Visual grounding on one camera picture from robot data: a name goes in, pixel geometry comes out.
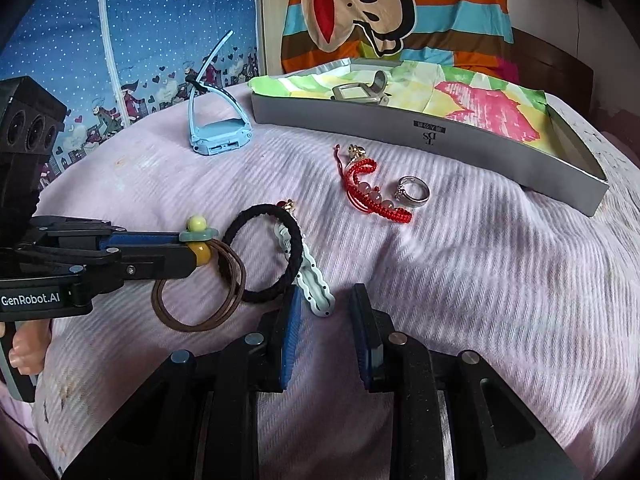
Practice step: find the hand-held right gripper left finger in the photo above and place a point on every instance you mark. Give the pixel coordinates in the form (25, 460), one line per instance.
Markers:
(291, 332)

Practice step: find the striped monkey print cloth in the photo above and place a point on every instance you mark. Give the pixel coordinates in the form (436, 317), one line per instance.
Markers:
(360, 5)

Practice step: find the pale wooden cabinet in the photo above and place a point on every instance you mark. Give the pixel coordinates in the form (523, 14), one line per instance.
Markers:
(272, 15)

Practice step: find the light blue smartwatch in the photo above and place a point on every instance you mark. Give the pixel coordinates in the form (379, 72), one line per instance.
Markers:
(220, 135)

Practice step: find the person's left hand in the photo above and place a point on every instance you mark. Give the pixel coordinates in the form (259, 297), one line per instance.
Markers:
(31, 347)

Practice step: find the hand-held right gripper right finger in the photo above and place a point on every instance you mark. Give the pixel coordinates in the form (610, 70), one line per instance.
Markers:
(361, 332)

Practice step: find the dark wooden headboard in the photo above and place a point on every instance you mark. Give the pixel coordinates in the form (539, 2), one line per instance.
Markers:
(550, 65)

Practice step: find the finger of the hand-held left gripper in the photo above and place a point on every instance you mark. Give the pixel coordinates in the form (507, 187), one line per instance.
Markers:
(160, 262)
(142, 239)

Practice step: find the light blue wavy hair clip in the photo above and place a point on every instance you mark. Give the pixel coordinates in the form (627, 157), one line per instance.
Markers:
(315, 285)

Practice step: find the colourful cloth box lining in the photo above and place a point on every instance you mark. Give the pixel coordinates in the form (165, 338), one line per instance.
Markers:
(465, 102)

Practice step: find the blue dotted wardrobe cover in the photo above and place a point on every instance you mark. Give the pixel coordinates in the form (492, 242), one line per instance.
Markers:
(160, 25)

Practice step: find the grey cardboard box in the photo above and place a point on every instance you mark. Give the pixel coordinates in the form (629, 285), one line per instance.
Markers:
(380, 127)

